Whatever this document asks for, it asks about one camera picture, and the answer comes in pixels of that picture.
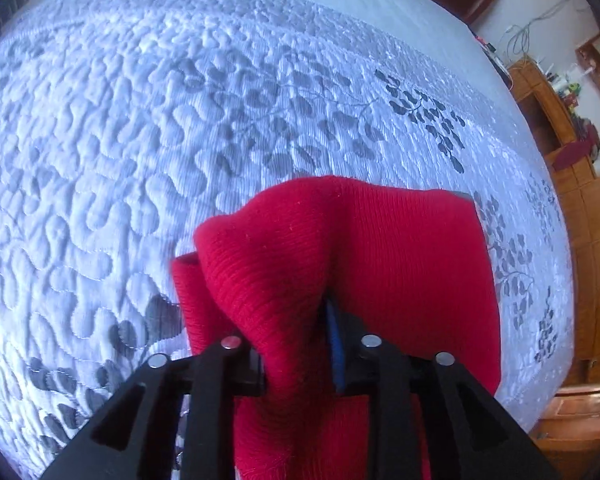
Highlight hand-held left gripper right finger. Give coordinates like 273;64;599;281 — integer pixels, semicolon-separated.
322;297;563;480

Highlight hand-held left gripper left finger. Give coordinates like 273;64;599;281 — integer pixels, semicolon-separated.
40;335;270;480

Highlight red knit sweater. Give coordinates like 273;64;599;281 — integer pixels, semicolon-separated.
171;175;503;480

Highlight grey leaf-patterned quilt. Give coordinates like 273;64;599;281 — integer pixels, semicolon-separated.
0;0;577;480

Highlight wooden cabinet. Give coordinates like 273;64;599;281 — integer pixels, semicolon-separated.
507;60;600;386

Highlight dark red cloth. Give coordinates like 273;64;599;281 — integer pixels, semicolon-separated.
552;137;597;172

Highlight small clutter on cabinet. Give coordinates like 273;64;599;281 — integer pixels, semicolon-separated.
545;57;600;161

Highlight wooden bed frame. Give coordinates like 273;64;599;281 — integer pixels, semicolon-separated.
530;384;600;457

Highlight wall cables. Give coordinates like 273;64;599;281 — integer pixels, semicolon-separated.
500;0;581;62

